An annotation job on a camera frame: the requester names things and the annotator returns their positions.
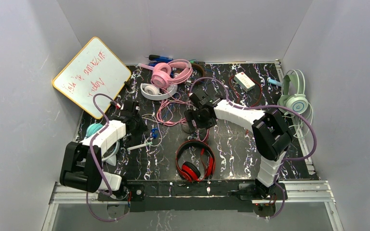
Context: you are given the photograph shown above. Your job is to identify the brown headphones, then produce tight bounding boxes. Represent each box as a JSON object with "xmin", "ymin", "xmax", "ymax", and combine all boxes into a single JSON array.
[{"xmin": 191, "ymin": 63, "xmax": 206, "ymax": 80}]

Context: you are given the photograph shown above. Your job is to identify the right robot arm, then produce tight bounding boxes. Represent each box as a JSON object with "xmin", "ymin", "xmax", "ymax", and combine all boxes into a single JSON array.
[{"xmin": 185, "ymin": 90, "xmax": 293, "ymax": 198}]

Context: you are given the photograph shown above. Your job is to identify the pink marker pen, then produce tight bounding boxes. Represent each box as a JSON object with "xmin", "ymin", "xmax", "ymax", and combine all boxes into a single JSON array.
[{"xmin": 138, "ymin": 63, "xmax": 154, "ymax": 71}]

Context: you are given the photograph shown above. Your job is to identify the mint green headphones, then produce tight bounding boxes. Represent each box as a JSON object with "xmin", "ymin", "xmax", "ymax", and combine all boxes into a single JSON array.
[{"xmin": 277, "ymin": 69, "xmax": 314, "ymax": 125}]

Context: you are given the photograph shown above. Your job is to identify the black table front rail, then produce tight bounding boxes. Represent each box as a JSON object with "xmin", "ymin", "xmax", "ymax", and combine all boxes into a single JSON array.
[{"xmin": 97, "ymin": 180, "xmax": 277, "ymax": 214}]

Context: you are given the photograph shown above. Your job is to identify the pink headphones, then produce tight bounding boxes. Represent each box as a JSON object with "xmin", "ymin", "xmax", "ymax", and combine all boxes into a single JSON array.
[{"xmin": 151, "ymin": 59, "xmax": 192, "ymax": 89}]

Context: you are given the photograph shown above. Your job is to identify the white red small box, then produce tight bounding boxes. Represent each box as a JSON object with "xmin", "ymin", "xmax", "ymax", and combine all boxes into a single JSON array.
[{"xmin": 234, "ymin": 72, "xmax": 256, "ymax": 92}]

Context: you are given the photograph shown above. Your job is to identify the blue black tool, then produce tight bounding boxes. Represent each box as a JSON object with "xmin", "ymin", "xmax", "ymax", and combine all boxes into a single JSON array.
[{"xmin": 148, "ymin": 54, "xmax": 173, "ymax": 63}]

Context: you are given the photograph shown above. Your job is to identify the teal white cat-ear headphones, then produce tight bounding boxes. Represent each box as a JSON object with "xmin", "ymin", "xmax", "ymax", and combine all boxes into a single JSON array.
[{"xmin": 84, "ymin": 123, "xmax": 120, "ymax": 166}]

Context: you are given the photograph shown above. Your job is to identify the red headphones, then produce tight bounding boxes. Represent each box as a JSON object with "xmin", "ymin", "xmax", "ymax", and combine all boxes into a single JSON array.
[{"xmin": 175, "ymin": 140, "xmax": 216, "ymax": 182}]

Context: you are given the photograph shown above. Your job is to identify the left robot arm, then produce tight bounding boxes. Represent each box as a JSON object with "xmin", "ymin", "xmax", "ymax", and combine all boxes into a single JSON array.
[{"xmin": 59, "ymin": 101, "xmax": 148, "ymax": 193}]

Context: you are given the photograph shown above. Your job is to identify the light blue pen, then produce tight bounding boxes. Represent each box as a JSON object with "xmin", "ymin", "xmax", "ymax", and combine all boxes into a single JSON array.
[{"xmin": 267, "ymin": 78, "xmax": 282, "ymax": 87}]

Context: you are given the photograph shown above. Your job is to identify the white green marker pen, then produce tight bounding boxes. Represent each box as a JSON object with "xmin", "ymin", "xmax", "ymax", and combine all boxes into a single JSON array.
[{"xmin": 127, "ymin": 142, "xmax": 152, "ymax": 151}]

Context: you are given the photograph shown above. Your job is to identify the white board yellow frame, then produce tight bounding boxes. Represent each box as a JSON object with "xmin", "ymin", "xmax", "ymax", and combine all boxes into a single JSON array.
[{"xmin": 52, "ymin": 37, "xmax": 132, "ymax": 119}]

